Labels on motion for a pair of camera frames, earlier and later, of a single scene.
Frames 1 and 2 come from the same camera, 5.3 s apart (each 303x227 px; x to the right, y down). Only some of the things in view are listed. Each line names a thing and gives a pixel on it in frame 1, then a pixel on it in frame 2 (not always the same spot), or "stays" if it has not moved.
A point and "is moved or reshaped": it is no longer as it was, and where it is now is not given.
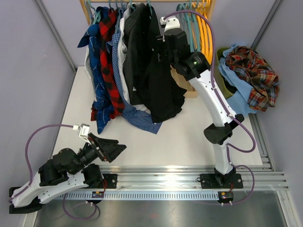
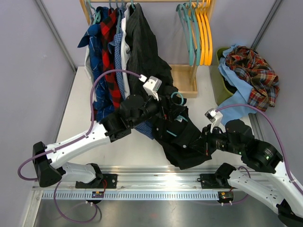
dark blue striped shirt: [103, 108] stays
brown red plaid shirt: [263, 78] stays
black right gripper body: [162, 48] → [218, 140]
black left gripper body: [91, 151] → [153, 107]
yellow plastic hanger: [208, 36] stays
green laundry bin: [228, 94] stays
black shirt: [154, 82] is moved or reshaped
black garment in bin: [232, 88] stays
